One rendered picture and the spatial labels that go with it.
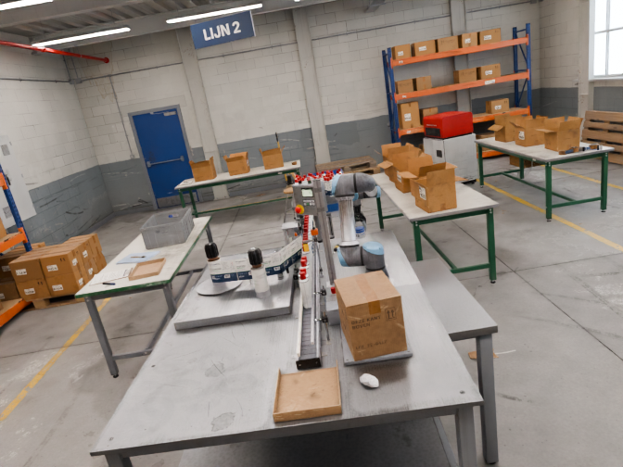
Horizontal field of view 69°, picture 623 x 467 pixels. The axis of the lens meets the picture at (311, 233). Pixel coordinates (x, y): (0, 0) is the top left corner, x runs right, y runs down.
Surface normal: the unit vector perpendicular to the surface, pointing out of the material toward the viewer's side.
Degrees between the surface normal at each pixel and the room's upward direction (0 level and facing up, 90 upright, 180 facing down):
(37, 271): 91
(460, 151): 90
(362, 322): 90
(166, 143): 90
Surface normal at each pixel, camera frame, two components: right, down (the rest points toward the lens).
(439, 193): 0.14, 0.29
